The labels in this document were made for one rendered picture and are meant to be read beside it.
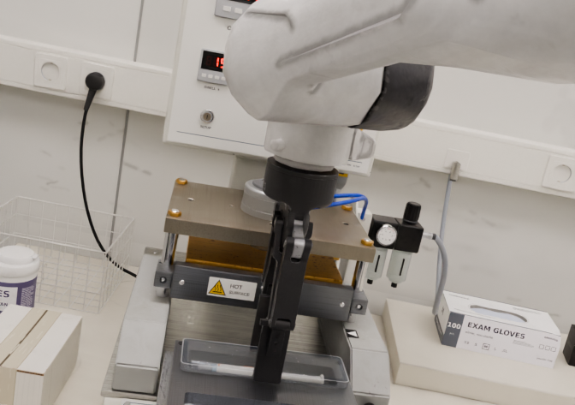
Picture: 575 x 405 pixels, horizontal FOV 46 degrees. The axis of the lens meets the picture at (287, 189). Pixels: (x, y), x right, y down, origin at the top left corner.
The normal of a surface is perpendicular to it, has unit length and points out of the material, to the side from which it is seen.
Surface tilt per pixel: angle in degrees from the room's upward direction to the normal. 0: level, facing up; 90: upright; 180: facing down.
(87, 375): 0
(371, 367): 40
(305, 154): 90
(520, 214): 90
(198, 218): 0
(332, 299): 90
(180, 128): 90
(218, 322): 0
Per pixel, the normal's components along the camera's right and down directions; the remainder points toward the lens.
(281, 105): 0.25, 0.88
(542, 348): -0.07, 0.25
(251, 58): -0.69, -0.06
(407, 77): 0.41, 0.06
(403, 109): 0.25, 0.73
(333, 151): 0.57, 0.33
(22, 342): 0.18, -0.95
